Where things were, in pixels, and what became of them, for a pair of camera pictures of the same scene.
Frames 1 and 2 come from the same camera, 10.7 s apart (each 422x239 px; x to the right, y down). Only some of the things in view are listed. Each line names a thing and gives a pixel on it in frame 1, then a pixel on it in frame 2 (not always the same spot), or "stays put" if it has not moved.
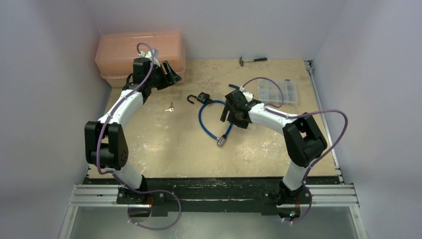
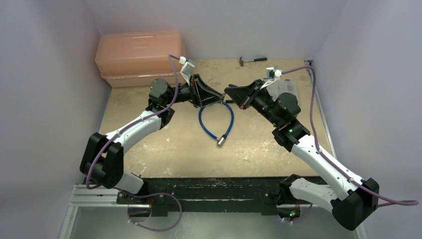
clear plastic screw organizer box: x=269 y=91 stays put
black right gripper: x=229 y=107 -> x=253 y=96
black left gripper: x=169 y=78 -> x=197 y=87
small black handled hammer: x=241 y=61 stays put
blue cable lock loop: x=220 y=140 stays put
